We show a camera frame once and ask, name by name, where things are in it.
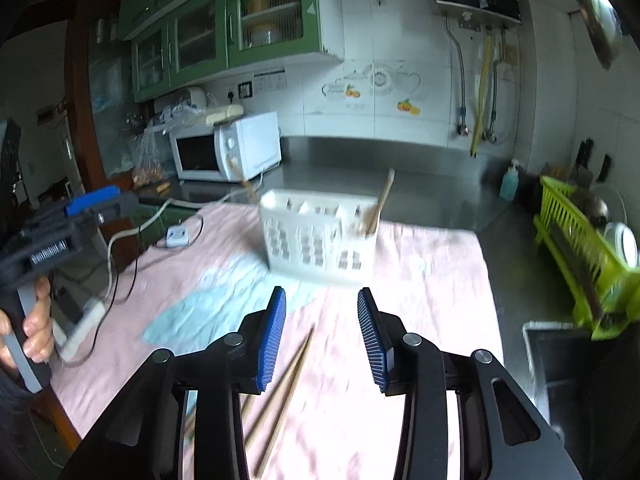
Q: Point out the cream tray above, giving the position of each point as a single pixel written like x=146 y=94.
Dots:
x=224 y=114

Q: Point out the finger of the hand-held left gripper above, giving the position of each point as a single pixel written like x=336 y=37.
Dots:
x=95 y=201

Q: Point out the steel sink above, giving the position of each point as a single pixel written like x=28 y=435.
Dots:
x=560 y=375

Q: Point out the white power strip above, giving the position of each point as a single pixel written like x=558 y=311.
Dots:
x=82 y=327

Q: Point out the white microwave oven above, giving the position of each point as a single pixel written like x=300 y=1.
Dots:
x=240 y=147

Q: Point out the green dish rack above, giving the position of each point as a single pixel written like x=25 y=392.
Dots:
x=575 y=245

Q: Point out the person's left hand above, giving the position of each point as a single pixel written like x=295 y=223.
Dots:
x=40 y=325

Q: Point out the clear plastic bag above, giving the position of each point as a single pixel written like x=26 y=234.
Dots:
x=147 y=155

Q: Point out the white plate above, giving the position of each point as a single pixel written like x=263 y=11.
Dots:
x=620 y=242

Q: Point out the steel range hood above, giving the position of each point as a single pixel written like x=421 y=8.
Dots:
x=595 y=15

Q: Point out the wooden chopstick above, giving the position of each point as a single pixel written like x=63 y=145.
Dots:
x=242 y=180
x=381 y=200
x=292 y=390
x=265 y=410

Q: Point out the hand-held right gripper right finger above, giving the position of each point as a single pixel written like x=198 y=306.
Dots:
x=372 y=340

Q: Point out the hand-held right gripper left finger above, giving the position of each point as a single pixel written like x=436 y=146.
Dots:
x=272 y=340

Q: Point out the green wall cabinet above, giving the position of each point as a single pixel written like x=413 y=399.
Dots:
x=210 y=35

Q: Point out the pink printed towel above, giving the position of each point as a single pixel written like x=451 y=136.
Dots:
x=410 y=285

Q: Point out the white inline switch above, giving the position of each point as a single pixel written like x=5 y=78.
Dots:
x=178 y=236

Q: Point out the blue soap bottle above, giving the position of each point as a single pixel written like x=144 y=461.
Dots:
x=509 y=182

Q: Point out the white plastic utensil holder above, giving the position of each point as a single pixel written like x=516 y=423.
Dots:
x=310 y=245

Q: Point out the black kitchen knives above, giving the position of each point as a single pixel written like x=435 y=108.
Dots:
x=585 y=157

